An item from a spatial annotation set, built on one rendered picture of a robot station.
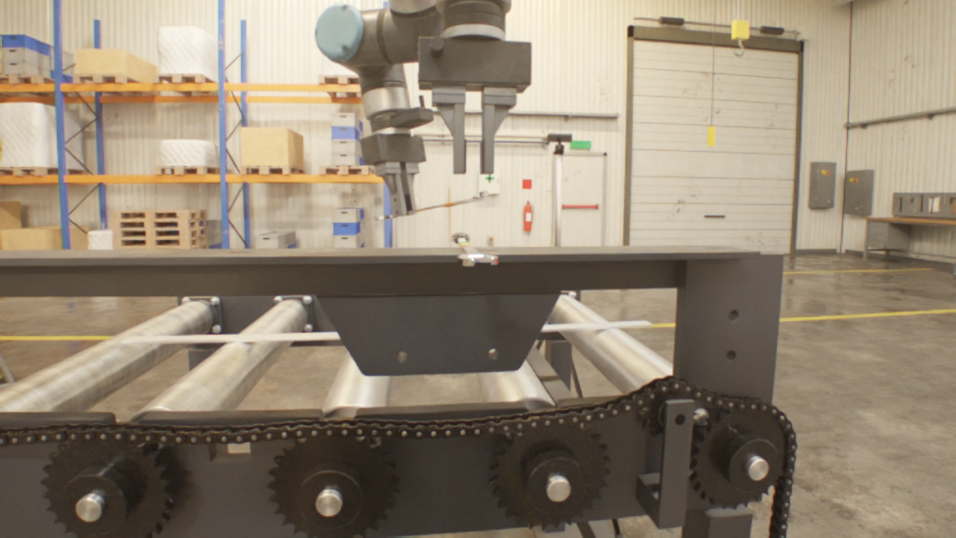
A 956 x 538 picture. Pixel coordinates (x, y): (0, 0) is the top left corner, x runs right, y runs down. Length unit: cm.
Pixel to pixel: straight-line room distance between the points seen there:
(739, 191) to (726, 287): 1108
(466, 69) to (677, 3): 1133
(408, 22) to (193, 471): 71
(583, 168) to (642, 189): 137
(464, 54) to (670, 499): 65
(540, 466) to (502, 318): 20
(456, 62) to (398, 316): 35
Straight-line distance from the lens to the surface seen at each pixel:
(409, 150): 94
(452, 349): 70
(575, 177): 1013
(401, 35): 80
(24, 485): 95
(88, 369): 122
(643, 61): 1104
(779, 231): 1256
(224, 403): 100
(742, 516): 94
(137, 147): 1115
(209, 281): 74
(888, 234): 1205
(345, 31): 83
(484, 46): 58
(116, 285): 80
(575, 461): 70
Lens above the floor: 124
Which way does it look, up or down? 5 degrees down
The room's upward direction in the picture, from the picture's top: straight up
